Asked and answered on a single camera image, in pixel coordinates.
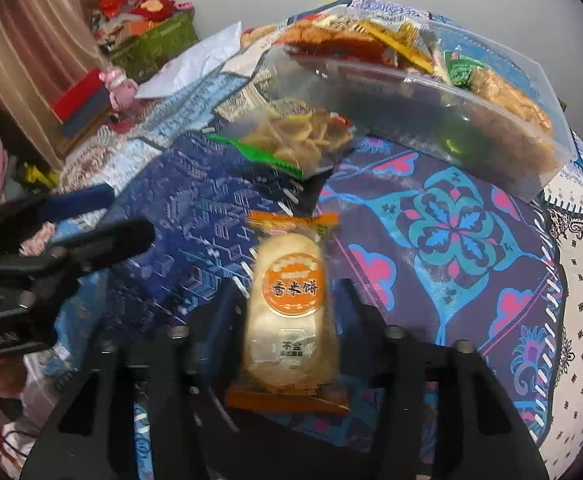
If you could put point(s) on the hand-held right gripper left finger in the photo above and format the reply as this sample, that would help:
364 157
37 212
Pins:
219 325

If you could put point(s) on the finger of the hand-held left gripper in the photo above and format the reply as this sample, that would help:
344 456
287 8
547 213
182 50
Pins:
83 202
106 242

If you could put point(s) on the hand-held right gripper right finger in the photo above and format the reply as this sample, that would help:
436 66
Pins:
366 330

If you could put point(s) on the orange rice cracker packet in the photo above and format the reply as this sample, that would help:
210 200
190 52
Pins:
286 310

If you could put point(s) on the clear plastic container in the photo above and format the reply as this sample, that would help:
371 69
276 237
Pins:
411 125

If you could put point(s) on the person's left hand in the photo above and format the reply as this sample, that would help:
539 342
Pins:
6 377

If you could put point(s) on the yellow crumpled item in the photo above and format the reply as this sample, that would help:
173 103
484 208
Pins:
38 175

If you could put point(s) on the patchwork printed blanket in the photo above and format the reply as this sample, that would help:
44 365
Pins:
446 270

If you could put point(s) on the red flat box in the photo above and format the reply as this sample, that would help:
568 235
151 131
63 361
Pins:
78 100

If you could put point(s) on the pink toy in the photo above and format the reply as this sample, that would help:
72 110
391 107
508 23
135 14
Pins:
119 87

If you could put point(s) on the striped curtain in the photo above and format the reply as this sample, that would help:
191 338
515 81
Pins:
26 45

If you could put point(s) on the green patterned box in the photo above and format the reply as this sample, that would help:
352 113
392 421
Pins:
154 45

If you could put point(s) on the white plastic bag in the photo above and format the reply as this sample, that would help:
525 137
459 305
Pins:
191 65

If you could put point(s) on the crispy rice square packet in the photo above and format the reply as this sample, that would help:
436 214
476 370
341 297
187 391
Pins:
506 105

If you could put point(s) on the pile of snack packets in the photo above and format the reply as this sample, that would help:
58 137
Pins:
371 40

